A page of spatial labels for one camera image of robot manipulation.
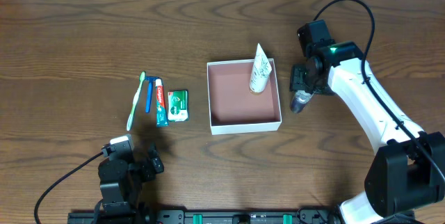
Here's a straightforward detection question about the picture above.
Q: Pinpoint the clear spray bottle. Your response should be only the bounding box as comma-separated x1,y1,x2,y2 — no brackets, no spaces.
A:
290,90,313,113

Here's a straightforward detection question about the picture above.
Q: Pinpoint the white patterned lotion tube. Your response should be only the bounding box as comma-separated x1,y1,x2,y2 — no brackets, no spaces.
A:
249,43,272,94

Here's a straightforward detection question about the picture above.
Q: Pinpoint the green white toothbrush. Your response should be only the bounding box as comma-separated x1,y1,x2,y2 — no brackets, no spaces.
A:
126,71,146,131

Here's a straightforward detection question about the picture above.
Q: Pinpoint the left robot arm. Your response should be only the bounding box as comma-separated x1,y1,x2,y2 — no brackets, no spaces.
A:
98,143,164,217

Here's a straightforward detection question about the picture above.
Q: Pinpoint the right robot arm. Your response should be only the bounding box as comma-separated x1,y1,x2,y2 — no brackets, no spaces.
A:
291,40,444,223

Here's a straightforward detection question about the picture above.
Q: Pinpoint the green Dettol soap pack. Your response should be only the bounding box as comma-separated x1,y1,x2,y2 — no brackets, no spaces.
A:
168,90,189,122

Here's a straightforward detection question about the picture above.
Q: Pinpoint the Colgate toothpaste tube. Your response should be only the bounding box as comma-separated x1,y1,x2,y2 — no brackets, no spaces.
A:
155,79,169,127

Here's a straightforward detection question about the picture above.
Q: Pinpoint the white box pink interior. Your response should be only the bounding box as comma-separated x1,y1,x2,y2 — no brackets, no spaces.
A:
207,58,282,135

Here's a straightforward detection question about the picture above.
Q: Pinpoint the blue disposable razor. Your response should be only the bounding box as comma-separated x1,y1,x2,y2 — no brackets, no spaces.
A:
145,77,158,114

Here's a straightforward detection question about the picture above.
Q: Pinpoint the black mounting rail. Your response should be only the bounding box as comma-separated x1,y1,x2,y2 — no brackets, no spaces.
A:
67,209,344,224

